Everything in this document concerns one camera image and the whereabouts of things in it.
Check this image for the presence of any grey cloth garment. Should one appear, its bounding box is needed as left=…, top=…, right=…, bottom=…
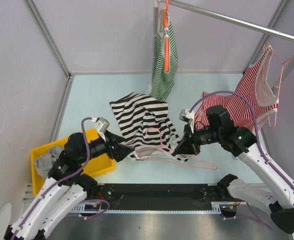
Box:
left=33, top=145, right=64, bottom=179

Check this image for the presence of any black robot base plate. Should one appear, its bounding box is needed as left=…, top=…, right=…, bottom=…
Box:
left=69, top=183, right=240, bottom=218

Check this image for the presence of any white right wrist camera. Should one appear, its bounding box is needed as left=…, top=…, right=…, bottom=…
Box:
left=179, top=109, right=195, bottom=133

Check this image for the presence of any yellow plastic bin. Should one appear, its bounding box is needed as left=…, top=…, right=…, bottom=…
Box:
left=30, top=137, right=116, bottom=197

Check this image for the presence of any black white striped tank top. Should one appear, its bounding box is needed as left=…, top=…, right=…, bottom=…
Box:
left=109, top=92, right=188, bottom=163

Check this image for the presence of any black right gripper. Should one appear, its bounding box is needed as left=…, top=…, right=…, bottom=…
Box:
left=174, top=122, right=222, bottom=156

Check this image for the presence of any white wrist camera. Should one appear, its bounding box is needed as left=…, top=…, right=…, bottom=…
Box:
left=94, top=117, right=110, bottom=142
left=179, top=109, right=195, bottom=133

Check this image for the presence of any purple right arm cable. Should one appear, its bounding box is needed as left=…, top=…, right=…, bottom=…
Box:
left=188, top=90, right=294, bottom=237

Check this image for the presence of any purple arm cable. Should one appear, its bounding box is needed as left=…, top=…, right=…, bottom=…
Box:
left=188, top=90, right=294, bottom=237
left=10, top=116, right=112, bottom=240

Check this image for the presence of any white slotted cable duct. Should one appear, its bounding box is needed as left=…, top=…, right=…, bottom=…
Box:
left=70, top=200, right=238, bottom=216

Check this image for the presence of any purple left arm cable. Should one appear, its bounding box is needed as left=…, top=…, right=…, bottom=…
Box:
left=10, top=116, right=112, bottom=240

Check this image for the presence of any orange plastic hanger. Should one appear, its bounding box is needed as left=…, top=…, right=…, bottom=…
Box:
left=162, top=0, right=170, bottom=72

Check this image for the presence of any green white striped tank top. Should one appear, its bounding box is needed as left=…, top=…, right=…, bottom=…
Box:
left=150, top=7, right=179, bottom=102

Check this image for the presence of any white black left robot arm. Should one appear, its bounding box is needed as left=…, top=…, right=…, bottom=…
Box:
left=3, top=131, right=135, bottom=240

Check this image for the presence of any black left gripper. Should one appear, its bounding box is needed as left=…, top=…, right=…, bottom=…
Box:
left=78, top=129, right=135, bottom=163

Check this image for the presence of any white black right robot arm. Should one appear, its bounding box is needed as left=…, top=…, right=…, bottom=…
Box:
left=174, top=105, right=294, bottom=234

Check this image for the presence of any metal clothes rail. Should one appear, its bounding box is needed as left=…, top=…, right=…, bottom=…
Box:
left=168, top=0, right=294, bottom=42

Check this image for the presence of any red white striped tank top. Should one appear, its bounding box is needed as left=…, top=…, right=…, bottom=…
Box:
left=195, top=45, right=279, bottom=132

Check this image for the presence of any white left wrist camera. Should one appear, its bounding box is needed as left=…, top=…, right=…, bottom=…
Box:
left=94, top=117, right=110, bottom=142

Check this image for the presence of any pink wire hanger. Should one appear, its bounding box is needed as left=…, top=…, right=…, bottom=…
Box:
left=135, top=127, right=218, bottom=171

